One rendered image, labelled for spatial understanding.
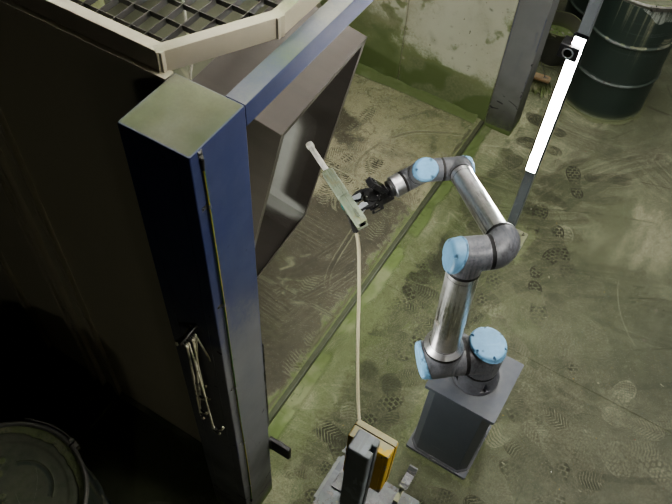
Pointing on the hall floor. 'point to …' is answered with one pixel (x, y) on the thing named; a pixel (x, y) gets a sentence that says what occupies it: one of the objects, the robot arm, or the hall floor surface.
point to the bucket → (558, 37)
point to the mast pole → (527, 171)
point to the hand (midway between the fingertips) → (347, 208)
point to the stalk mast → (359, 468)
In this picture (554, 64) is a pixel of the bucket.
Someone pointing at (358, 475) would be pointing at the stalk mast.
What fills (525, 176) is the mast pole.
